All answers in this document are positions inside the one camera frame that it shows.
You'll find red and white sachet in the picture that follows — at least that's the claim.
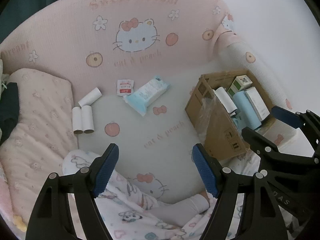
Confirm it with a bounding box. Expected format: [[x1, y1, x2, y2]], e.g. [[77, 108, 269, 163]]
[[117, 79, 135, 97]]

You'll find white flat box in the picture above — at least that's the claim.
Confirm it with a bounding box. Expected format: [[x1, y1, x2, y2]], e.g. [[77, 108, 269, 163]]
[[244, 87, 270, 122]]

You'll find clear plastic bag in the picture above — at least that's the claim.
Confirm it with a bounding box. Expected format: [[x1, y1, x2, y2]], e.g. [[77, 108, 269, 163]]
[[194, 96, 220, 140]]

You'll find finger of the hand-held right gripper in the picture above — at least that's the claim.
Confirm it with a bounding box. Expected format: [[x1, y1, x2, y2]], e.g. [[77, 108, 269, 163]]
[[241, 127, 316, 173], [271, 106, 320, 155]]

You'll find light blue paper roll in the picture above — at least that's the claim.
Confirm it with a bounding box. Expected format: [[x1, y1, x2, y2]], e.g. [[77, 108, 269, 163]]
[[232, 91, 262, 130]]

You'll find pink cat print mat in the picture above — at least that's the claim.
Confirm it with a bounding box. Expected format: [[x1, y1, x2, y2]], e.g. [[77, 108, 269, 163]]
[[0, 0, 295, 205]]

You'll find white peach print bolster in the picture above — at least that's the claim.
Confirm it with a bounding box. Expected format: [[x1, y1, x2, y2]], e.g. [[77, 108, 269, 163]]
[[215, 12, 294, 110]]

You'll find white paper roll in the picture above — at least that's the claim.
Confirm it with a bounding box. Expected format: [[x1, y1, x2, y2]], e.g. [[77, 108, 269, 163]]
[[72, 107, 83, 135], [78, 87, 102, 107], [81, 105, 95, 134], [214, 87, 237, 117]]

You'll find person's socked foot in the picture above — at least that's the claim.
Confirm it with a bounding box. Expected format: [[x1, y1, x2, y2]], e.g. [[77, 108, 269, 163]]
[[150, 192, 210, 227]]

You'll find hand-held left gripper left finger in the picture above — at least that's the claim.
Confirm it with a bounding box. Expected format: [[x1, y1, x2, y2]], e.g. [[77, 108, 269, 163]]
[[25, 143, 120, 240]]

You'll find green and white carton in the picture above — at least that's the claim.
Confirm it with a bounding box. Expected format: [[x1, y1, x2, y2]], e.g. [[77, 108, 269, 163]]
[[227, 75, 252, 97]]

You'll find light blue wet wipes pack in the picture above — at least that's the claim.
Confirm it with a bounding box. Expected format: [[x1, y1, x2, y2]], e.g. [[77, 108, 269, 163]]
[[124, 74, 171, 117]]

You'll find dark cloth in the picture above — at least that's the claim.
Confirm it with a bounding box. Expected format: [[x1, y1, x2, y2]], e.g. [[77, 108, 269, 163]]
[[0, 82, 20, 145]]

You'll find dark green curtain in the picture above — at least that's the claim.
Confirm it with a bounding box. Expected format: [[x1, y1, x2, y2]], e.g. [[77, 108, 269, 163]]
[[0, 0, 98, 43]]

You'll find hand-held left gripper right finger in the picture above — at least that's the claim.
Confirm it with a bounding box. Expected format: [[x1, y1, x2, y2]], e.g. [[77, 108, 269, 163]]
[[192, 143, 289, 240]]

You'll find brown cardboard box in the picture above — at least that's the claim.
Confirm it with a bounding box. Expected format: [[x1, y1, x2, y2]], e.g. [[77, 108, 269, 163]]
[[185, 69, 275, 161]]

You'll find yellow soft item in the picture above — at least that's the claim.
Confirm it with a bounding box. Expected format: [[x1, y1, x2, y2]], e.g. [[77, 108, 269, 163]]
[[14, 215, 27, 232]]

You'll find pink flower print pillow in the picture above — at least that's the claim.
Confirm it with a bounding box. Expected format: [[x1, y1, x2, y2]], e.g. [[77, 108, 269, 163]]
[[0, 68, 80, 228]]

